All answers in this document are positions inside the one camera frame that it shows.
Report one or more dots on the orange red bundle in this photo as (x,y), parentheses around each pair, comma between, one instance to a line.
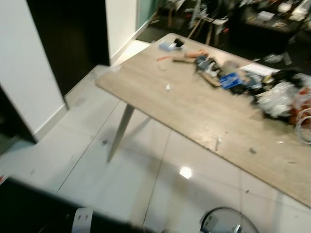
(303,99)

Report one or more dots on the clear crumpled plastic bag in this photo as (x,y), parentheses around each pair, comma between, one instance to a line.
(277,99)

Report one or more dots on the small dark scrap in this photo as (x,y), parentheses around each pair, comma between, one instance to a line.
(252,151)

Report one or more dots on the white paper sheet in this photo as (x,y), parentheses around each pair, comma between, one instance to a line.
(260,69)

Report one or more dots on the small blue box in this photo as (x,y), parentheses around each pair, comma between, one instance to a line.
(230,80)

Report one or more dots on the grey round tape roll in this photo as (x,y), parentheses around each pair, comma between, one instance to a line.
(231,66)

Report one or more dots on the small grey screw piece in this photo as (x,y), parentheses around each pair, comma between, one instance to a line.
(218,144)

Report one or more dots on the dark cluttered desk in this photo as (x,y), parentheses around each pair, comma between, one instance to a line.
(272,22)

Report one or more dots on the brown wooden board piece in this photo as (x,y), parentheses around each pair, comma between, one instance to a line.
(212,79)

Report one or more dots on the light wooden table top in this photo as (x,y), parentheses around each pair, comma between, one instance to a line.
(194,109)

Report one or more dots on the wooden legged stool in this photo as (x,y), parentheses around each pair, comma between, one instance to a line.
(208,26)

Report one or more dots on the small white paper scrap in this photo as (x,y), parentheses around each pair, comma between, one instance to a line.
(168,88)

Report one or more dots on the small black round object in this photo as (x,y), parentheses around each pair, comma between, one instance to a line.
(178,42)

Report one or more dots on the thin red strip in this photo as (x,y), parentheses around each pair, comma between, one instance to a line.
(163,59)

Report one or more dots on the light blue packet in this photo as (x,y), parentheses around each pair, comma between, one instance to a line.
(168,46)

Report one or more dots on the grey slanted table leg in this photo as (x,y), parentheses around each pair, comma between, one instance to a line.
(120,132)

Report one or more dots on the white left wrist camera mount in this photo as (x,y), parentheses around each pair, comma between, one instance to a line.
(82,221)

